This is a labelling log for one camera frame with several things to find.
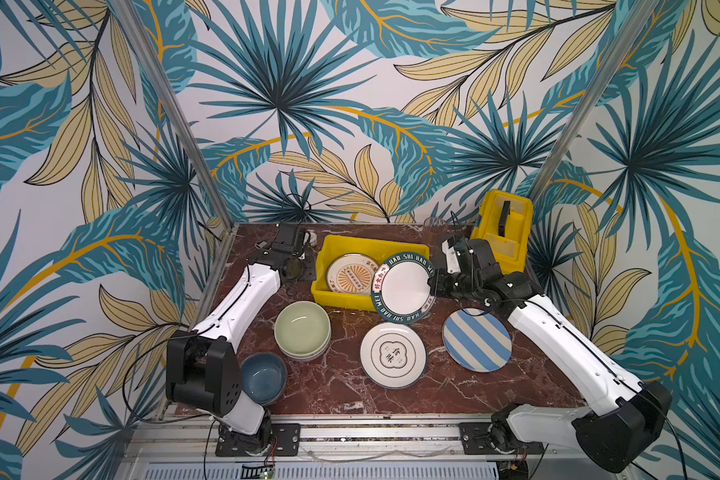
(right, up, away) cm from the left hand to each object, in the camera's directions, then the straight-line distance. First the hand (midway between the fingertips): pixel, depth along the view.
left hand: (307, 270), depth 86 cm
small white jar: (-3, +11, +28) cm, 30 cm away
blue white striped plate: (+51, -21, +4) cm, 55 cm away
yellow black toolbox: (+61, +16, +10) cm, 64 cm away
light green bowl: (-2, -18, +1) cm, 18 cm away
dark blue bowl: (-11, -29, -3) cm, 32 cm away
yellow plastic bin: (+5, +7, +21) cm, 23 cm away
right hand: (+32, -3, -8) cm, 33 cm away
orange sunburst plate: (+12, -2, +18) cm, 22 cm away
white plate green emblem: (+25, -25, +2) cm, 35 cm away
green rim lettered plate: (+27, -6, -2) cm, 27 cm away
